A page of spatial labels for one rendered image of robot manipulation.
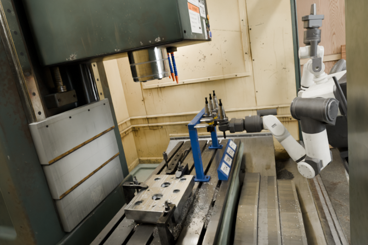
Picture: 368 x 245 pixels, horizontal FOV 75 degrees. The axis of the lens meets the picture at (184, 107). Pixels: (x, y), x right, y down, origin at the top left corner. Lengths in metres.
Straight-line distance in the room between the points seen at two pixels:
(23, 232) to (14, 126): 0.44
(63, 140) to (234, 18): 1.41
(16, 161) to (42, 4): 0.62
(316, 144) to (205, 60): 1.15
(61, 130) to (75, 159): 0.16
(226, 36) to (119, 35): 1.15
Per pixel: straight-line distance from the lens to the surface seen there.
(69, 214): 1.29
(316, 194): 1.43
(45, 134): 1.14
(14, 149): 1.12
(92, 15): 1.00
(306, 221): 1.49
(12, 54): 1.15
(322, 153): 1.15
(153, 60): 0.94
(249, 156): 1.91
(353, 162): 0.76
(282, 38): 1.92
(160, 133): 2.26
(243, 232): 1.26
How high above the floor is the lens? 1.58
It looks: 12 degrees down
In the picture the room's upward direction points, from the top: 10 degrees counter-clockwise
